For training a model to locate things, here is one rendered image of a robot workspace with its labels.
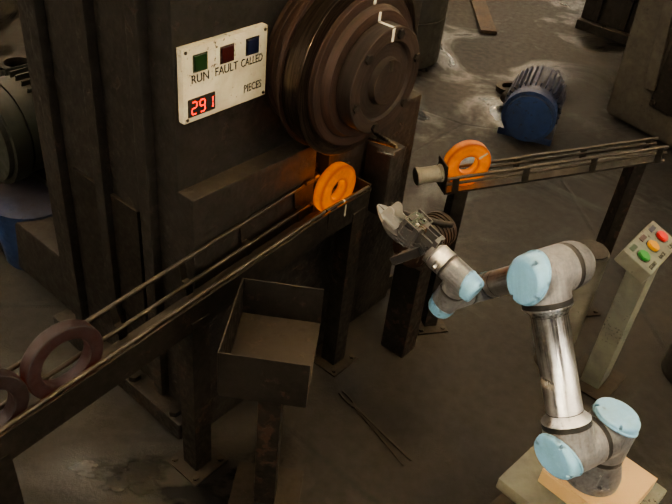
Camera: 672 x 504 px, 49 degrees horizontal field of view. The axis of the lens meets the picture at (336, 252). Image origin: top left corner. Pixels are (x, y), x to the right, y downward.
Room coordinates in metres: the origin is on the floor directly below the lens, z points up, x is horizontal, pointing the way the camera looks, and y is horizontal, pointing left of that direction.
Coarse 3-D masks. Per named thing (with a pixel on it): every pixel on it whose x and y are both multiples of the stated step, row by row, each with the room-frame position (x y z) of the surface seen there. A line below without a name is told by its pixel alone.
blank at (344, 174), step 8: (328, 168) 1.81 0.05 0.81; (336, 168) 1.81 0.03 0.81; (344, 168) 1.83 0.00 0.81; (352, 168) 1.86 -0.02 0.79; (320, 176) 1.79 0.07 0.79; (328, 176) 1.78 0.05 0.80; (336, 176) 1.80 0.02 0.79; (344, 176) 1.83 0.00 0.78; (352, 176) 1.86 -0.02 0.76; (320, 184) 1.77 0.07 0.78; (328, 184) 1.77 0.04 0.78; (344, 184) 1.85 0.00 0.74; (352, 184) 1.87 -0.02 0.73; (320, 192) 1.76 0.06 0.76; (328, 192) 1.78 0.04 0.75; (336, 192) 1.84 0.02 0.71; (344, 192) 1.84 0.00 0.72; (320, 200) 1.76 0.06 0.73; (328, 200) 1.78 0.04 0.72; (336, 200) 1.81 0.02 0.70; (320, 208) 1.76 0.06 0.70
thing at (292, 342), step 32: (256, 288) 1.39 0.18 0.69; (288, 288) 1.39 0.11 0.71; (256, 320) 1.37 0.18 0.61; (288, 320) 1.38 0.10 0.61; (320, 320) 1.39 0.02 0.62; (224, 352) 1.19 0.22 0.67; (256, 352) 1.27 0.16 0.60; (288, 352) 1.28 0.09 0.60; (224, 384) 1.13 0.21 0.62; (256, 384) 1.13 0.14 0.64; (288, 384) 1.13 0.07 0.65; (256, 448) 1.25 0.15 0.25; (256, 480) 1.25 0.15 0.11; (288, 480) 1.34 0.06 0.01
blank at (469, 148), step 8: (456, 144) 2.12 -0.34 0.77; (464, 144) 2.11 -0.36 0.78; (472, 144) 2.11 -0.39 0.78; (480, 144) 2.12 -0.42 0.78; (448, 152) 2.11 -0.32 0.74; (456, 152) 2.09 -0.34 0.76; (464, 152) 2.10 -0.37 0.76; (472, 152) 2.11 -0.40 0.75; (480, 152) 2.11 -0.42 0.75; (488, 152) 2.12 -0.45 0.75; (448, 160) 2.08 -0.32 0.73; (456, 160) 2.09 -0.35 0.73; (480, 160) 2.12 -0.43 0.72; (488, 160) 2.13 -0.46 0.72; (456, 168) 2.09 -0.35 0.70; (472, 168) 2.13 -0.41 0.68; (480, 168) 2.12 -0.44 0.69; (488, 168) 2.13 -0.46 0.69; (448, 176) 2.09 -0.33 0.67; (480, 176) 2.12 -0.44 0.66; (464, 184) 2.10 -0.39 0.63
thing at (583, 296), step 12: (588, 240) 2.03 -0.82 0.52; (600, 252) 1.97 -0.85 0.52; (600, 264) 1.93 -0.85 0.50; (600, 276) 1.94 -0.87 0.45; (588, 288) 1.93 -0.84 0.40; (576, 300) 1.93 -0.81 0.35; (588, 300) 1.93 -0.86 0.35; (576, 312) 1.93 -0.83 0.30; (576, 324) 1.93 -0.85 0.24; (576, 336) 1.94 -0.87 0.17
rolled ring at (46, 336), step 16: (64, 320) 1.13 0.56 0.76; (80, 320) 1.15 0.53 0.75; (48, 336) 1.08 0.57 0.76; (64, 336) 1.10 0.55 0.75; (80, 336) 1.13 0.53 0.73; (96, 336) 1.16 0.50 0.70; (32, 352) 1.05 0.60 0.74; (48, 352) 1.06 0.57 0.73; (96, 352) 1.15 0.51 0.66; (32, 368) 1.03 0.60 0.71; (80, 368) 1.13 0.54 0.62; (32, 384) 1.03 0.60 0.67; (48, 384) 1.06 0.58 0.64
